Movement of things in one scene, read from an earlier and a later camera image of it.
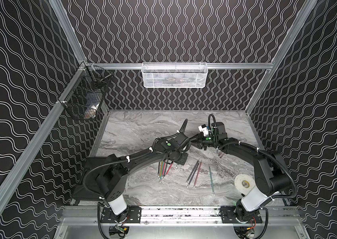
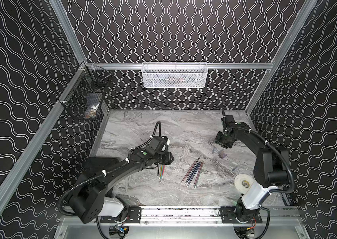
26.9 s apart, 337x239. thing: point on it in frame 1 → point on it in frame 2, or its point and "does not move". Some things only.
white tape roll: [244, 183] does not move
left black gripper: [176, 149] → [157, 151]
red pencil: [198, 173] does not move
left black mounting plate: [132, 215] does not move
